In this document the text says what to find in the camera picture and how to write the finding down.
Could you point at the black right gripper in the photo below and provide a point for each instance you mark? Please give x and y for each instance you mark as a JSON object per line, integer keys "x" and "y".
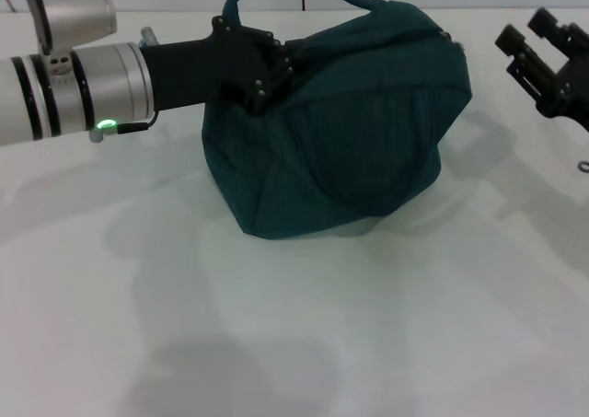
{"x": 577, "y": 90}

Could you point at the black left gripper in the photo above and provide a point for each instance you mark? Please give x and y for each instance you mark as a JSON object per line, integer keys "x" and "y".
{"x": 198, "y": 72}

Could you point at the dark teal lunch bag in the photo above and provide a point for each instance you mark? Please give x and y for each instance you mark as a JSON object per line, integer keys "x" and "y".
{"x": 345, "y": 136}

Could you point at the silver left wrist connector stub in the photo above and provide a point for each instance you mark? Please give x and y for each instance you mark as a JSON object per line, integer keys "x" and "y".
{"x": 148, "y": 37}

